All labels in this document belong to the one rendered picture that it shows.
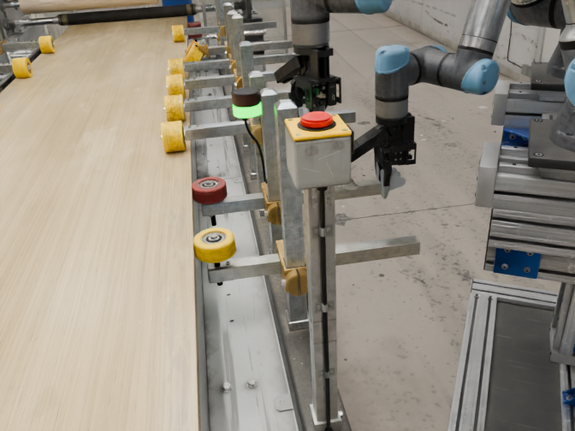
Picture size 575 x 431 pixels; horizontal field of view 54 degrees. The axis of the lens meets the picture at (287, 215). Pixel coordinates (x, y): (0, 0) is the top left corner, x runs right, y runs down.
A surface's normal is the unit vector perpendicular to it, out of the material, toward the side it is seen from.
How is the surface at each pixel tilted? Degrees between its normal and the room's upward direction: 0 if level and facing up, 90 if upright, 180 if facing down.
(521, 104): 90
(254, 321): 0
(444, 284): 0
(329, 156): 90
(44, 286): 0
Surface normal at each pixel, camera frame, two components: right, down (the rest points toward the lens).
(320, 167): 0.16, 0.47
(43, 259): -0.05, -0.87
